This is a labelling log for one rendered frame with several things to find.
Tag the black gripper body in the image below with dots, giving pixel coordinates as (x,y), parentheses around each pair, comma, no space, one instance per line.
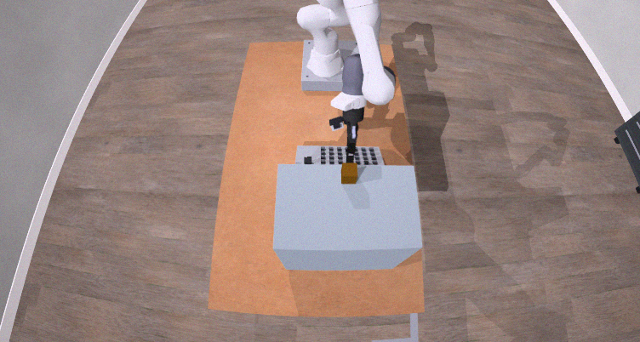
(353,116)

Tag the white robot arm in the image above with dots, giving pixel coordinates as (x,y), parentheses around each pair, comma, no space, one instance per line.
(378,85)

